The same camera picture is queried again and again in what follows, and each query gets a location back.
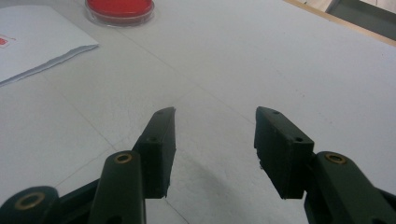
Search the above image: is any white table cover board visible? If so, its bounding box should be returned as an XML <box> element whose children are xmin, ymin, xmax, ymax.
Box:
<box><xmin>0</xmin><ymin>0</ymin><xmax>396</xmax><ymax>224</ymax></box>

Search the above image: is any red ink dish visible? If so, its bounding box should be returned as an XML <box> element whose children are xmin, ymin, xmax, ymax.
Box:
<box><xmin>84</xmin><ymin>0</ymin><xmax>156</xmax><ymax>27</ymax></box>

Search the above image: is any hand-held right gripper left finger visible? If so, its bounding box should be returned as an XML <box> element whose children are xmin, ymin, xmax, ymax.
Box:
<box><xmin>133</xmin><ymin>106</ymin><xmax>177</xmax><ymax>200</ymax></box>

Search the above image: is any wooden table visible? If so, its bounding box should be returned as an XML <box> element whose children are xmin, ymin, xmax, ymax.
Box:
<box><xmin>283</xmin><ymin>0</ymin><xmax>396</xmax><ymax>48</ymax></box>

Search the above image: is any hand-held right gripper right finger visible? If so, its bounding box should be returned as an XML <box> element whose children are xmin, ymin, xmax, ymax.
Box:
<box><xmin>253</xmin><ymin>105</ymin><xmax>316</xmax><ymax>201</ymax></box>

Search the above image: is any white paper sheet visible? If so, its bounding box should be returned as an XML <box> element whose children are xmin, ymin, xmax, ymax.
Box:
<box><xmin>0</xmin><ymin>4</ymin><xmax>100</xmax><ymax>88</ymax></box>

